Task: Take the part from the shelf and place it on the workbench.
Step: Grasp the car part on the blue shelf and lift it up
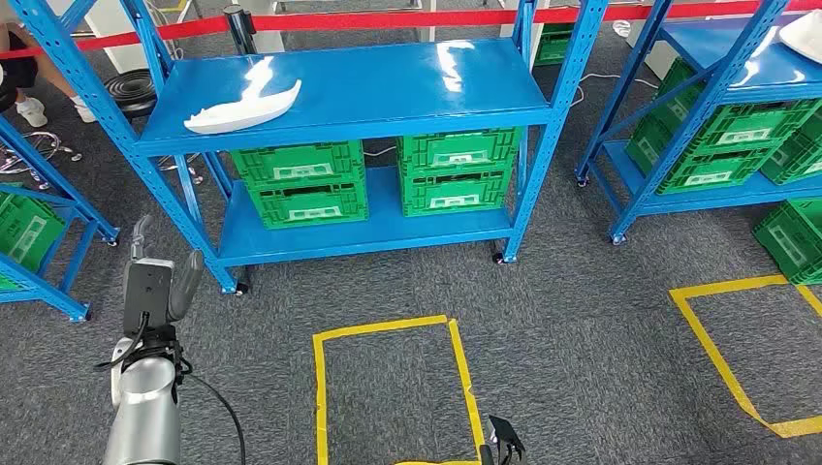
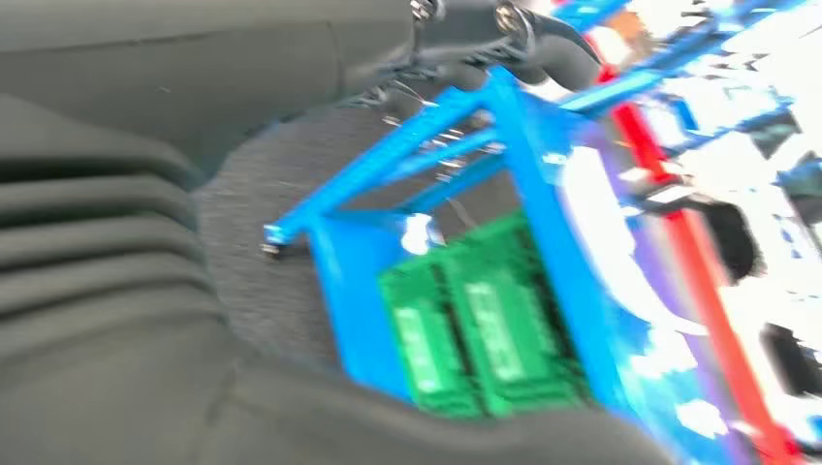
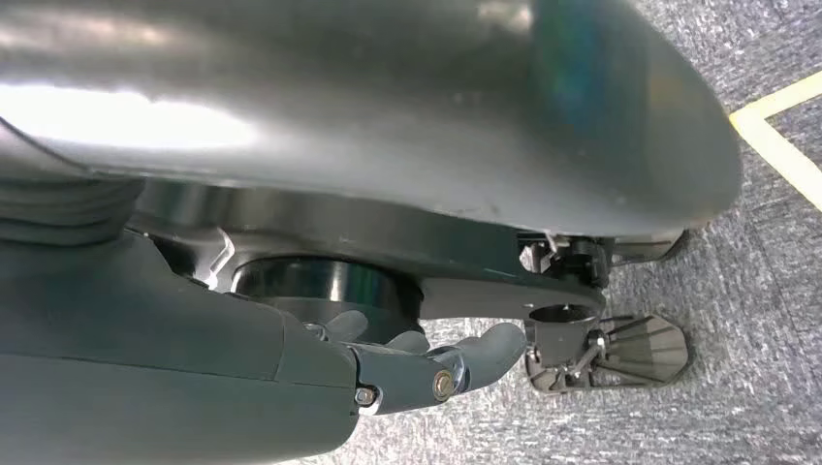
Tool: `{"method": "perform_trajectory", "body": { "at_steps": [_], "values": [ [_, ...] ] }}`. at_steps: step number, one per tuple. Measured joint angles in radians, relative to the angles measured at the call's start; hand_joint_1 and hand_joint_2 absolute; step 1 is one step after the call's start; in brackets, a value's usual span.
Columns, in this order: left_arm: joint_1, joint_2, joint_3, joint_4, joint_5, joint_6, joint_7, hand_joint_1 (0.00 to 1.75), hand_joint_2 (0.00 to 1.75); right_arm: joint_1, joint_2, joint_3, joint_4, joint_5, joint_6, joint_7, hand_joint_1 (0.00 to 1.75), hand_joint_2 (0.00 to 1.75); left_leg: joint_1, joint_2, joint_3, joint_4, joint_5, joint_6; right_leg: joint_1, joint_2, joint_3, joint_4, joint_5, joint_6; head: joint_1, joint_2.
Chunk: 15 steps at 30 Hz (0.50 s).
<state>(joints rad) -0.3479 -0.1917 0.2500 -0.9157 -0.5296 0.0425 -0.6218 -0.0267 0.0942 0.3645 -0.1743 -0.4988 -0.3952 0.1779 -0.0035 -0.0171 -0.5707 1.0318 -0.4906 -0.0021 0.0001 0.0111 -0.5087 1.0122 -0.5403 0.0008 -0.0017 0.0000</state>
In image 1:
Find black stanchion post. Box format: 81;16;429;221
222;5;260;57

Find white curved plastic part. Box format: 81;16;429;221
183;78;303;136
778;9;822;66

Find yellow floor tape square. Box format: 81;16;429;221
669;274;822;440

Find dark right robot hand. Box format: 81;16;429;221
487;415;526;465

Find red barrier belt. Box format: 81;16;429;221
0;15;231;61
252;0;822;33

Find chrome stool base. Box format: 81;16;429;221
0;131;83;193
157;152;206;187

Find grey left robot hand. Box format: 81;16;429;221
130;214;206;325

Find white floor cable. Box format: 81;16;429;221
570;72;661;108

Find blue steel shelf rack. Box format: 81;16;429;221
0;115;121;324
574;0;822;246
6;0;610;296

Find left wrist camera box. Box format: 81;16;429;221
121;258;175;336

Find black round stanchion base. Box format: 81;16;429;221
102;68;159;121

